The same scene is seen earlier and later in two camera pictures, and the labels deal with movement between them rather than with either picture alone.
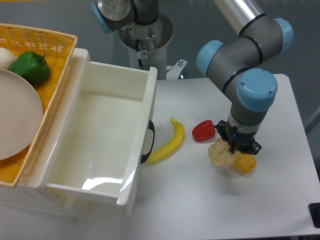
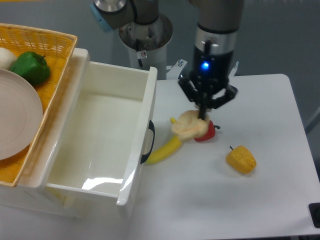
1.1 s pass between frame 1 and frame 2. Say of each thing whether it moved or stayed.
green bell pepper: stayed
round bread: moved
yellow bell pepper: stayed
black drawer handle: stayed
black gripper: moved
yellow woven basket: stayed
